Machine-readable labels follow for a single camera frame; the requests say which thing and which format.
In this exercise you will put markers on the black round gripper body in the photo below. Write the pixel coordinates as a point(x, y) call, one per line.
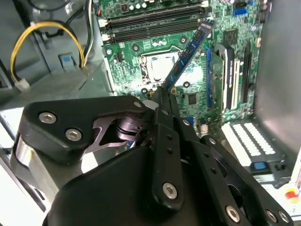
point(105, 195)

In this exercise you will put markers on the blue RAM stick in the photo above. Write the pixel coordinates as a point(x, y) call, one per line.
point(188, 51)

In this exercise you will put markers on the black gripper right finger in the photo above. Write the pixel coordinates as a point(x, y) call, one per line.
point(207, 163)

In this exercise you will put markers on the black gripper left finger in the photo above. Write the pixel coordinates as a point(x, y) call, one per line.
point(168, 153)

